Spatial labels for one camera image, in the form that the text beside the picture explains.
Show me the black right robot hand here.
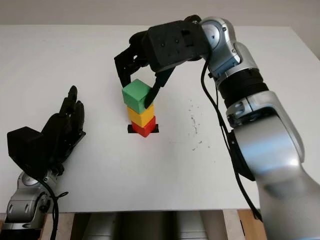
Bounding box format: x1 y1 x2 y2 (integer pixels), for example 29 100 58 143
114 31 176 108

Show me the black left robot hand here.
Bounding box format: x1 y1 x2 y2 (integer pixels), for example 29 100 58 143
41 85 87 176

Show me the green wooden cube block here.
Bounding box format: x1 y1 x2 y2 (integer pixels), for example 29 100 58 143
121 78 154 113

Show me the yellow wooden cube block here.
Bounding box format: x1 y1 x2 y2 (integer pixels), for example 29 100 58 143
127 103 155 128

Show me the red wooden cube block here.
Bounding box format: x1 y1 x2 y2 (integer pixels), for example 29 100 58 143
131 115 156 138

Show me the black tape strip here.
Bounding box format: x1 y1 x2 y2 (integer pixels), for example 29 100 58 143
127 123 160 134

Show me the grey robot body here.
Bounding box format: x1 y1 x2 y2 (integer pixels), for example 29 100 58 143
74 211 223 240

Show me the white table leg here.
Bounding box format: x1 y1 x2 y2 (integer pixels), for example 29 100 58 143
222 209 243 240

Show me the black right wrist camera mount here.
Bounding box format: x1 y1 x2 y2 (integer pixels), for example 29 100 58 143
147 19 210 74

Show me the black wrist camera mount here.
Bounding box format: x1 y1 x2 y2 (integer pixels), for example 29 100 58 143
6 126 55 181
147 19 210 74

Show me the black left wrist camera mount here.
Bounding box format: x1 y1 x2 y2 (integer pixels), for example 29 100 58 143
6 126 55 181

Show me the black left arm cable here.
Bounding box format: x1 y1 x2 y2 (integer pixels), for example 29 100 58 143
41 178 70 240

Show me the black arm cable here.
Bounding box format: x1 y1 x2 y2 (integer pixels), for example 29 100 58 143
200 62 263 222
41 178 70 240

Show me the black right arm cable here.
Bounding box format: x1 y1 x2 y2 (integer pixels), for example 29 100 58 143
200 62 263 222

